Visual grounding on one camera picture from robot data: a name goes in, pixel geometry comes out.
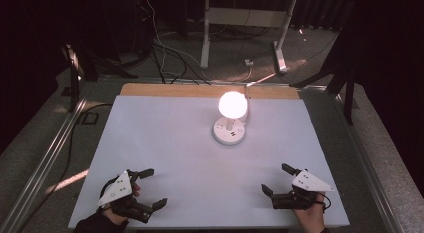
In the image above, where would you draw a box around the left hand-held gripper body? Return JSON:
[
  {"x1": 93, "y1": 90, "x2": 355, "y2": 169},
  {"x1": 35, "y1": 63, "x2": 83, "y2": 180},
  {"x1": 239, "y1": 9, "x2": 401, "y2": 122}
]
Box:
[{"x1": 97, "y1": 169, "x2": 155, "y2": 224}]

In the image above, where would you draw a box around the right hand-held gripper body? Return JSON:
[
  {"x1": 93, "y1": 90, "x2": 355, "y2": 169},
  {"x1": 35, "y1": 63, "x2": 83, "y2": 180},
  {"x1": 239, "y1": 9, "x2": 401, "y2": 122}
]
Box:
[{"x1": 271, "y1": 169, "x2": 336, "y2": 211}]

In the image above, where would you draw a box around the white globe table lamp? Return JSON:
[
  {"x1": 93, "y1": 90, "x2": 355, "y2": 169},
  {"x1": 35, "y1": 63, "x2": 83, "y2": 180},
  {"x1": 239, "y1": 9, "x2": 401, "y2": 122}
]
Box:
[{"x1": 212, "y1": 90, "x2": 250, "y2": 147}]

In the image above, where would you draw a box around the person's left hand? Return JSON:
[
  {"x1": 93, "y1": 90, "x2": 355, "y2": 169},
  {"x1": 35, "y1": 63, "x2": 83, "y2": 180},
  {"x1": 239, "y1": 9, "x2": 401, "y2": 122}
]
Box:
[{"x1": 101, "y1": 182, "x2": 142, "y2": 225}]

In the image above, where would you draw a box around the person's right hand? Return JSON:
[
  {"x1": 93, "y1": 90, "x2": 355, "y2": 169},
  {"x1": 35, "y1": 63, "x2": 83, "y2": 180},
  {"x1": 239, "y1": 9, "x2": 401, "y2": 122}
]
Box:
[{"x1": 292, "y1": 191, "x2": 327, "y2": 233}]

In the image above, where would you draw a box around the white table mat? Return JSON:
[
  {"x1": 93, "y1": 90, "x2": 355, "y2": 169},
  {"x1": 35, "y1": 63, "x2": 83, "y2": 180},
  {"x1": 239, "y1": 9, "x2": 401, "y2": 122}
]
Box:
[{"x1": 68, "y1": 94, "x2": 351, "y2": 230}]

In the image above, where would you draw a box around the black floor socket plate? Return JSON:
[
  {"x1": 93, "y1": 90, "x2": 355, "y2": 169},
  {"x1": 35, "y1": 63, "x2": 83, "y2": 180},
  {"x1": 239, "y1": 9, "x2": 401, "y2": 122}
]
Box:
[{"x1": 80, "y1": 111, "x2": 100, "y2": 126}]

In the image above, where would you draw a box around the black metal stand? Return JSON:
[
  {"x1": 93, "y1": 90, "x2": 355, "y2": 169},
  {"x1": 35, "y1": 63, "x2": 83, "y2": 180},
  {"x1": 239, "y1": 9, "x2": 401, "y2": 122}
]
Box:
[
  {"x1": 289, "y1": 42, "x2": 357, "y2": 126},
  {"x1": 61, "y1": 42, "x2": 138, "y2": 113}
]

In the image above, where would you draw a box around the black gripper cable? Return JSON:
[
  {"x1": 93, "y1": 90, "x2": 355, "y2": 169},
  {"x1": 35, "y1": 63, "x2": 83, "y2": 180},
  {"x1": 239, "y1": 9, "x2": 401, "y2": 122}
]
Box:
[
  {"x1": 98, "y1": 177, "x2": 118, "y2": 200},
  {"x1": 315, "y1": 192, "x2": 332, "y2": 213}
]

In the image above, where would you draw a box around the black floor cable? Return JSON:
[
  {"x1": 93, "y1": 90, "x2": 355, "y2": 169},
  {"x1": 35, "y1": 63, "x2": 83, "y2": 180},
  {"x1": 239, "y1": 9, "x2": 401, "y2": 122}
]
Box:
[{"x1": 18, "y1": 102, "x2": 114, "y2": 229}]

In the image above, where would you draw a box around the aluminium floor rail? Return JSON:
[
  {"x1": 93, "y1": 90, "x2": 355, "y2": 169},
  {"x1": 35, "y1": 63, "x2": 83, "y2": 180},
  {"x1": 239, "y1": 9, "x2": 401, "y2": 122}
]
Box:
[
  {"x1": 333, "y1": 92, "x2": 406, "y2": 233},
  {"x1": 0, "y1": 97, "x2": 88, "y2": 233}
]

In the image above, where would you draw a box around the white floor cable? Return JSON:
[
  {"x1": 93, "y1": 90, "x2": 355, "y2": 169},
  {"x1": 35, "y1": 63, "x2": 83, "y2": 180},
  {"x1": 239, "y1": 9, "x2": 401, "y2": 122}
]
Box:
[{"x1": 145, "y1": 0, "x2": 211, "y2": 81}]

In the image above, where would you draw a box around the white desk frame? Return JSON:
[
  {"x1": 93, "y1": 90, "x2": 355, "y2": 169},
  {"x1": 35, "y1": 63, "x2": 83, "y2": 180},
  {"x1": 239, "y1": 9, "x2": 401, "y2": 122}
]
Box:
[{"x1": 199, "y1": 0, "x2": 298, "y2": 75}]

